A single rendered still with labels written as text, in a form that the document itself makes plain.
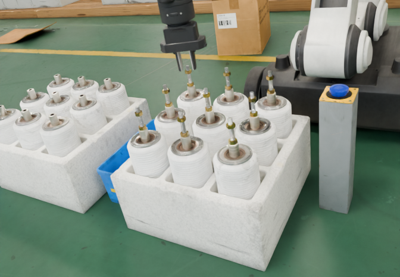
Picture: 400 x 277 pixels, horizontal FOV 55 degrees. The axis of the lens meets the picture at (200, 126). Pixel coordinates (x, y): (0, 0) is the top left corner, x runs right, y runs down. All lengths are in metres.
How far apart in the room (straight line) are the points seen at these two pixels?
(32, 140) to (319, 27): 0.87
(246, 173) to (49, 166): 0.58
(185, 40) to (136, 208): 0.45
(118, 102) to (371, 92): 0.77
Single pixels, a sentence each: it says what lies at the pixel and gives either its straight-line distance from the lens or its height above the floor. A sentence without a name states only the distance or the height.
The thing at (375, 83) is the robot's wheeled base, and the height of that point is 0.19.
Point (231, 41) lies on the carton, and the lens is 2.06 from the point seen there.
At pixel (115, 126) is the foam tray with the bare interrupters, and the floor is 0.17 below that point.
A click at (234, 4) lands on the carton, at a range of 2.00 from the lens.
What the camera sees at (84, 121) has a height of 0.22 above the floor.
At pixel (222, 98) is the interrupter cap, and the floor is 0.25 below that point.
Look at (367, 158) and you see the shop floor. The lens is 1.23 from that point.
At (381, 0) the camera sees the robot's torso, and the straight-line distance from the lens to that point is 1.52.
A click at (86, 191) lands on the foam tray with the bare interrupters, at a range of 1.17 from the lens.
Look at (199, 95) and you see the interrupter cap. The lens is 1.09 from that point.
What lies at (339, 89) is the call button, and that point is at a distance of 0.87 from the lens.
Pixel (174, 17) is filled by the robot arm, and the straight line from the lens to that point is 0.98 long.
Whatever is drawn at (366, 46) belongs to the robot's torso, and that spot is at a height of 0.34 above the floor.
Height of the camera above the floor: 0.71
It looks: 30 degrees down
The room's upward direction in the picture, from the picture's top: 10 degrees counter-clockwise
